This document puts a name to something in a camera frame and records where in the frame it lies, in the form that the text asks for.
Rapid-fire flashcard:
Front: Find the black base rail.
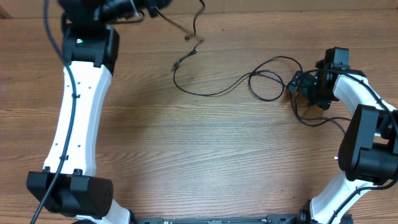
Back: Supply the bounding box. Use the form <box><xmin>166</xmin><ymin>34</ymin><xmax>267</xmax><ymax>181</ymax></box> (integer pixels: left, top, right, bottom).
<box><xmin>131</xmin><ymin>214</ymin><xmax>316</xmax><ymax>224</ymax></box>

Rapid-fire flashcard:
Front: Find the black thin USB cable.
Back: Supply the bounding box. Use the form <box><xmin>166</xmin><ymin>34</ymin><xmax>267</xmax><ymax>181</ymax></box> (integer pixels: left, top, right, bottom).
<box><xmin>154</xmin><ymin>0</ymin><xmax>206</xmax><ymax>43</ymax></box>

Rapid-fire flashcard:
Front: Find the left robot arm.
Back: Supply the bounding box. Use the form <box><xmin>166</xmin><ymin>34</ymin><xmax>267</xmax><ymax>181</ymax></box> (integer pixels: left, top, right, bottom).
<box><xmin>26</xmin><ymin>0</ymin><xmax>168</xmax><ymax>223</ymax></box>

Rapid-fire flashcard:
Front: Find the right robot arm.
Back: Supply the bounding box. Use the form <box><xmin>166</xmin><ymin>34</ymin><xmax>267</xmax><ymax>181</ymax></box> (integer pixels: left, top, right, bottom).
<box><xmin>287</xmin><ymin>47</ymin><xmax>397</xmax><ymax>223</ymax></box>

